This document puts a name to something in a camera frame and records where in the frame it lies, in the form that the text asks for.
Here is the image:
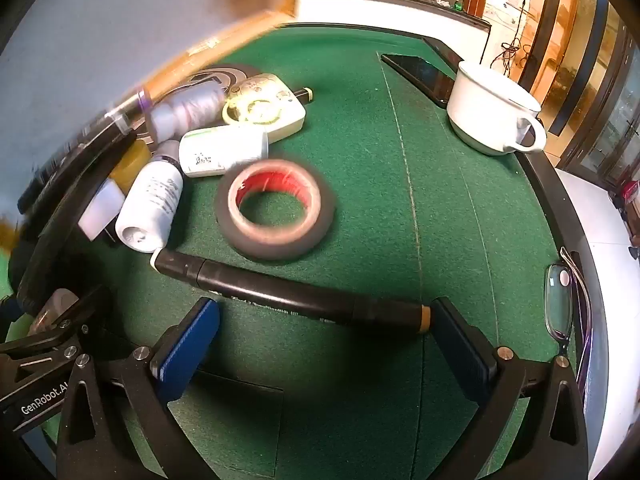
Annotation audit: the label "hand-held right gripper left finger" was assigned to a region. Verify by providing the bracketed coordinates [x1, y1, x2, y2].
[55, 296, 223, 480]

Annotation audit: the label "gold framed glass cabinet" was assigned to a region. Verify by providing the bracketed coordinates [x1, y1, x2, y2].
[520, 0, 640, 191]

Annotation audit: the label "round grey table control panel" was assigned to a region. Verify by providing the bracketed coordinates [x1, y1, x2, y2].
[187, 62, 263, 98]

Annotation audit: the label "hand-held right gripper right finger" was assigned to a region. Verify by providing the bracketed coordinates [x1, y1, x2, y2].
[429, 296, 591, 480]

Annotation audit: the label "black tape roll red core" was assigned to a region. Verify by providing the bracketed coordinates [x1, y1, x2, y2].
[216, 157, 335, 262]

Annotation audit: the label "eyeglasses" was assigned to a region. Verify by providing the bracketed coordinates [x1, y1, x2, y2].
[544, 246, 593, 361]

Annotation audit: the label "thick black marker tan end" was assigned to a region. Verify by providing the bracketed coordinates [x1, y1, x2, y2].
[150, 246, 432, 336]

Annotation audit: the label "white bottle red label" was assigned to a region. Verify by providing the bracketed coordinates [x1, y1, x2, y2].
[147, 85, 226, 143]

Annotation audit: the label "yellow jar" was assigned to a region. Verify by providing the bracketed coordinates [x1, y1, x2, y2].
[107, 140, 151, 193]

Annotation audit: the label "short white bottle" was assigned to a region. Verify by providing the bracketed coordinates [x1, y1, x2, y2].
[178, 125, 271, 178]

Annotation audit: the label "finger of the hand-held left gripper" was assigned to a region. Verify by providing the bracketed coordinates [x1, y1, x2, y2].
[9, 130, 140, 313]

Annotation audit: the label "black smartphone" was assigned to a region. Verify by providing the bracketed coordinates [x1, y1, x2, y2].
[381, 52, 458, 108]

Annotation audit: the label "hanging black cables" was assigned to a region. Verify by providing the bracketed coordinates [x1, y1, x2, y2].
[492, 0, 533, 78]

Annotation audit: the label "white wall switch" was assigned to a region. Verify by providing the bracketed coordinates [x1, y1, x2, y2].
[77, 179, 126, 243]

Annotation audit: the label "tall white printed bottle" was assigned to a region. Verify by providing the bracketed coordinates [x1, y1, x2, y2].
[115, 140, 185, 253]

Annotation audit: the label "white cup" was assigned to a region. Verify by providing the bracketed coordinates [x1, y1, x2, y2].
[446, 60, 548, 156]

